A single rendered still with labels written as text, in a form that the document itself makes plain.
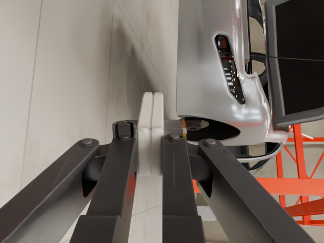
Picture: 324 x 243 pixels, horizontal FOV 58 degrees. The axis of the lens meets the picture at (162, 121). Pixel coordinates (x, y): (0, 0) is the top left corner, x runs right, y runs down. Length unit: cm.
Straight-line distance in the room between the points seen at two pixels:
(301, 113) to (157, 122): 306
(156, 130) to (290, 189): 322
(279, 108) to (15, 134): 251
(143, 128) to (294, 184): 324
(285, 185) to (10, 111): 264
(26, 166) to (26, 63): 60
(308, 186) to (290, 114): 76
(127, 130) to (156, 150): 2
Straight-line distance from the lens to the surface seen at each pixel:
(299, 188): 338
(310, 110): 319
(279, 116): 327
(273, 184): 333
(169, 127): 18
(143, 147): 16
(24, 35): 196
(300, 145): 911
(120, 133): 15
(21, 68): 189
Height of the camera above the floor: 111
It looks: 11 degrees down
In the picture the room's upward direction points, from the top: 89 degrees clockwise
